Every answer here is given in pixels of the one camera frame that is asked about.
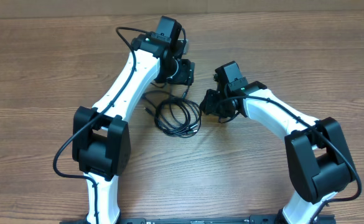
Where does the black USB cable bundle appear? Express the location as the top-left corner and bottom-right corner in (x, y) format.
(141, 85), (202, 139)

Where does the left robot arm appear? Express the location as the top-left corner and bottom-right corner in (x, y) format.
(69, 16), (194, 223)

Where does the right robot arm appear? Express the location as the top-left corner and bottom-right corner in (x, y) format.
(200, 61), (361, 223)

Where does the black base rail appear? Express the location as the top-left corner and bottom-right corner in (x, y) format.
(60, 213), (337, 224)

